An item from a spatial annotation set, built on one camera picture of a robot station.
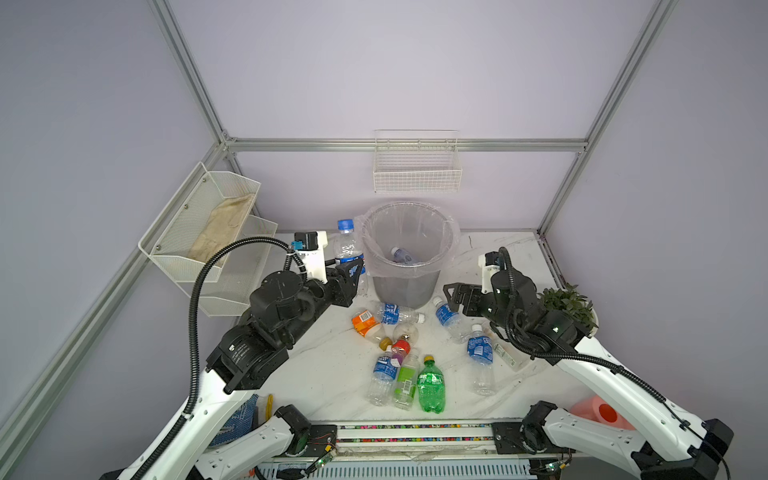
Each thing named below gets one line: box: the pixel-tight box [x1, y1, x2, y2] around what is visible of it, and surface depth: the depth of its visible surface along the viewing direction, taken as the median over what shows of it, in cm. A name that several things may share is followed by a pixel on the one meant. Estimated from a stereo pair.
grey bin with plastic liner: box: [355, 201, 461, 307], surface depth 91 cm
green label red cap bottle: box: [391, 339, 419, 411], surface depth 81 cm
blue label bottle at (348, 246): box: [334, 219, 366, 296], surface depth 57 cm
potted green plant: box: [536, 283, 599, 337], surface depth 81 cm
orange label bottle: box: [352, 309, 380, 337], surface depth 94 cm
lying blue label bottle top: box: [376, 302, 425, 325], surface depth 92 cm
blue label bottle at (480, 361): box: [467, 324, 496, 397], surface depth 85 cm
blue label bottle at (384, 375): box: [369, 347, 400, 407], surface depth 82 cm
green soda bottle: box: [417, 355, 446, 414], surface depth 81 cm
